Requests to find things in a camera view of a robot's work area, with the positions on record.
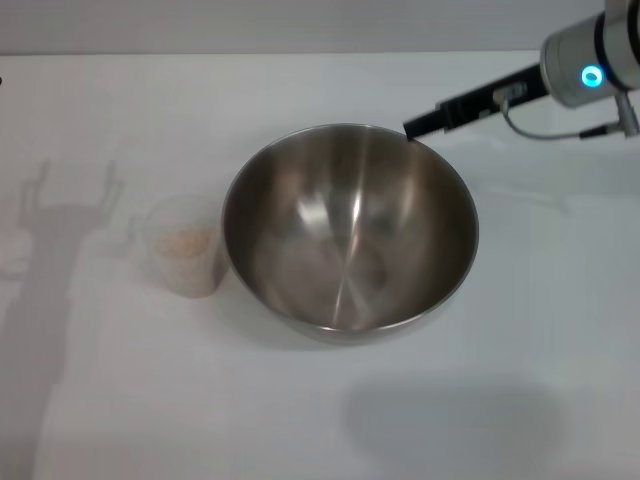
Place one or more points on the clear plastic measuring cup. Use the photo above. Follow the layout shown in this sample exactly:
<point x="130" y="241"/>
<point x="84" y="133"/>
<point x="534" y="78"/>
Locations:
<point x="187" y="280"/>

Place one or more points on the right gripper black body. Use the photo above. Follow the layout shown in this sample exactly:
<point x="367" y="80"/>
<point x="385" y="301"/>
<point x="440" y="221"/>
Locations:
<point x="480" y="102"/>

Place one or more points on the stainless steel mixing bowl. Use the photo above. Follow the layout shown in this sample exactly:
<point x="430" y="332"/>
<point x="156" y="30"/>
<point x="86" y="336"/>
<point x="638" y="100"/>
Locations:
<point x="350" y="235"/>

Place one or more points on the white rice grains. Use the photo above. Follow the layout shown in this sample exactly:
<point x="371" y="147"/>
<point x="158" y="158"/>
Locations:
<point x="182" y="242"/>

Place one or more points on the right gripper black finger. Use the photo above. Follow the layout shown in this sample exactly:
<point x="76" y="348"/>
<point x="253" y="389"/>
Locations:
<point x="422" y="125"/>

